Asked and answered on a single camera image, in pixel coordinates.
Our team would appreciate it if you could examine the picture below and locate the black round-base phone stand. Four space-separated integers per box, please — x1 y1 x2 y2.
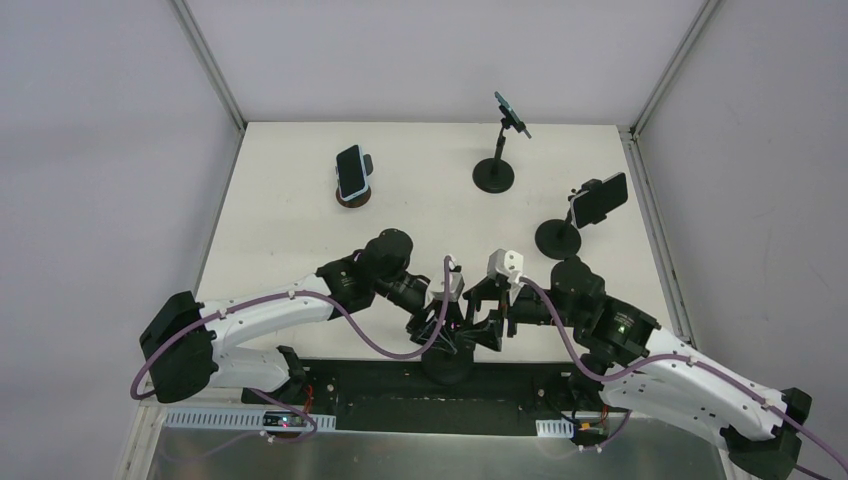
421 331 475 386

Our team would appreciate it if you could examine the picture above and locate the brown-base phone holder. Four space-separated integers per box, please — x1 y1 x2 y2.
335 149 374 208

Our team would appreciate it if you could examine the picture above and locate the left white cable duct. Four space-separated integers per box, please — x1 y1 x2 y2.
163 407 337 432

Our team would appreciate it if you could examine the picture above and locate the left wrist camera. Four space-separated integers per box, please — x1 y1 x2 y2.
425 255 465 306

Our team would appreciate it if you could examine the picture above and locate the left aluminium frame post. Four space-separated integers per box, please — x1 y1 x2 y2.
168 0 248 136

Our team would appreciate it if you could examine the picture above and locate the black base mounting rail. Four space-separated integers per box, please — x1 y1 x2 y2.
241 360 657 439

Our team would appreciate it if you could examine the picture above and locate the white cable duct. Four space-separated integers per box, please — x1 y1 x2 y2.
163 407 337 432
535 418 575 439

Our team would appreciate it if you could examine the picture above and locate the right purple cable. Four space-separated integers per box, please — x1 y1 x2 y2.
519 274 848 480

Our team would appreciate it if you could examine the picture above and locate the right aluminium frame post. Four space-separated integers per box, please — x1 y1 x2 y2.
628 0 724 141

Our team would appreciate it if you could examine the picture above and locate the teal phone on tall stand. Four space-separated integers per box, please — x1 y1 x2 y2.
494 91 532 139

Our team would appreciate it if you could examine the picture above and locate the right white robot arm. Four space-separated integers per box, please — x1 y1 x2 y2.
463 251 812 479

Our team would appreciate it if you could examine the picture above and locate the right white cable duct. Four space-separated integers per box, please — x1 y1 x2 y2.
535 418 575 439

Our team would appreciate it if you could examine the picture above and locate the aluminium frame post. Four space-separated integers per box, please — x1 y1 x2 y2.
628 0 724 141
168 0 248 136

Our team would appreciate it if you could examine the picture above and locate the right black round-base stand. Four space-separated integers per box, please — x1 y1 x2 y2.
534 179 602 260

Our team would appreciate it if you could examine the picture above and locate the blue-cased phone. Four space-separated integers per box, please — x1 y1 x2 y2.
335 145 370 202

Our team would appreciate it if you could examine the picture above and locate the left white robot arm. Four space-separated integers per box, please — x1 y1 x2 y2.
130 229 464 405

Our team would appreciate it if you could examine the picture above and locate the black phone right side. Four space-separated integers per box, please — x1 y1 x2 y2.
570 172 628 229

